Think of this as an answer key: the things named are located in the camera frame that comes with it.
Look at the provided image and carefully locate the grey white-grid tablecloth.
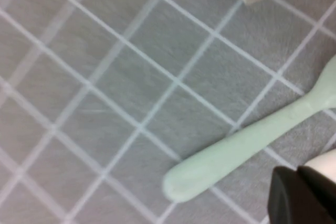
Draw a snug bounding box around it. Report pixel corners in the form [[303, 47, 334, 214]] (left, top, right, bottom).
[[0, 0, 336, 224]]

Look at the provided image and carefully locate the white plastic knife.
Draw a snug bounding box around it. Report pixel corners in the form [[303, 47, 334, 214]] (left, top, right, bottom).
[[306, 149, 336, 183]]

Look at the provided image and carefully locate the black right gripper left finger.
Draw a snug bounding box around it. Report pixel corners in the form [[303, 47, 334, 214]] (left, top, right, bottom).
[[267, 167, 333, 224]]

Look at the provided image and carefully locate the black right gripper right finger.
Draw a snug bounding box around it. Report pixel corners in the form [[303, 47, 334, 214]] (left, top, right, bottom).
[[298, 165, 336, 224]]

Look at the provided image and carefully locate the pale green plastic spoon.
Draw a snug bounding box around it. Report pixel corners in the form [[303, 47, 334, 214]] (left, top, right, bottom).
[[162, 55, 336, 204]]

